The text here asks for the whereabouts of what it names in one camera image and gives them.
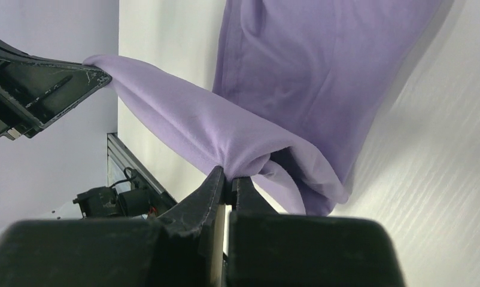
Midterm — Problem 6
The aluminium frame rail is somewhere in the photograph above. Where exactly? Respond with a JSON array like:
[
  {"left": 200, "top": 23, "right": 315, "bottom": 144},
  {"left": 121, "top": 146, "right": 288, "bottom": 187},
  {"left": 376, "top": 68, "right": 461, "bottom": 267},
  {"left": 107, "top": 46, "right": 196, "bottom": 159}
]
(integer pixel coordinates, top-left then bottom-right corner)
[{"left": 107, "top": 133, "right": 177, "bottom": 215}]

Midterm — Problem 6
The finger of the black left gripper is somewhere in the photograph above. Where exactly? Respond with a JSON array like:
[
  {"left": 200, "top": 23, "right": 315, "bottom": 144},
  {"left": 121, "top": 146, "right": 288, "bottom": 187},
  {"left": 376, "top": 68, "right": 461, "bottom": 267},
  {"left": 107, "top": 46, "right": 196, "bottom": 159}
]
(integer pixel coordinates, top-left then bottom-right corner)
[{"left": 0, "top": 40, "right": 112, "bottom": 141}]

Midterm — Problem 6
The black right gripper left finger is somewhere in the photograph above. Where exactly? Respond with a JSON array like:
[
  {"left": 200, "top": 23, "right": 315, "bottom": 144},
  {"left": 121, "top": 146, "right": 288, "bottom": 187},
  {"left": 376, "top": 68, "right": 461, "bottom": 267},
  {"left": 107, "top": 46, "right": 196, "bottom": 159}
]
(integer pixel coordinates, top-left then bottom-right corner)
[{"left": 0, "top": 166, "right": 226, "bottom": 286}]

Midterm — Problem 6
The purple t shirt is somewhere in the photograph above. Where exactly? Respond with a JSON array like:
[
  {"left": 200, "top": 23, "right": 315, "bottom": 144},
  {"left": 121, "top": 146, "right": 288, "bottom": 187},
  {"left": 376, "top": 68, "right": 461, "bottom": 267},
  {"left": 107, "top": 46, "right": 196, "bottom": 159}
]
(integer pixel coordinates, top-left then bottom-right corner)
[{"left": 86, "top": 1, "right": 441, "bottom": 216}]

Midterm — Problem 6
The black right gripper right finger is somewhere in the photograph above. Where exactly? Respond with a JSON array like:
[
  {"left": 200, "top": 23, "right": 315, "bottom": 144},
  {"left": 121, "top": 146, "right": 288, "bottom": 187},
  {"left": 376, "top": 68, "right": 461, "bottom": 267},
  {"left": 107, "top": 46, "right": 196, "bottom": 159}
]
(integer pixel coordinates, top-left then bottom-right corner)
[{"left": 226, "top": 178, "right": 405, "bottom": 286}]

